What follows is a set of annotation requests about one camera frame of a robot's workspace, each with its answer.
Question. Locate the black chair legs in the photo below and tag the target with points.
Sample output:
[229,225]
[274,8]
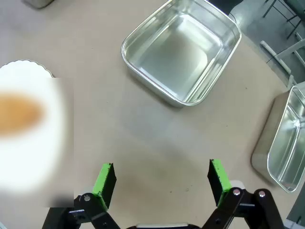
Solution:
[291,16]

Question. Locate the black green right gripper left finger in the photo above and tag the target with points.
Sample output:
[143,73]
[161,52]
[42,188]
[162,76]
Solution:
[102,186]

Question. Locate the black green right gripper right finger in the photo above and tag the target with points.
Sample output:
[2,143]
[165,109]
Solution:
[220,181]

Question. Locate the white scalloped plate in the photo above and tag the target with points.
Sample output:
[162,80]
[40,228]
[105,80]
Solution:
[28,157]

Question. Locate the golden croissant bread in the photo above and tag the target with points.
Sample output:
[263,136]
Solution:
[19,114]

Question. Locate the white metal frame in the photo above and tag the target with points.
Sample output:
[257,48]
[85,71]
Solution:
[286,52]

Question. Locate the rectangular steel container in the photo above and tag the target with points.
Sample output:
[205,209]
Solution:
[283,140]
[181,52]

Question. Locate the grey metal object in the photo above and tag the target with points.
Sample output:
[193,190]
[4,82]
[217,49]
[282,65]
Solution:
[38,3]

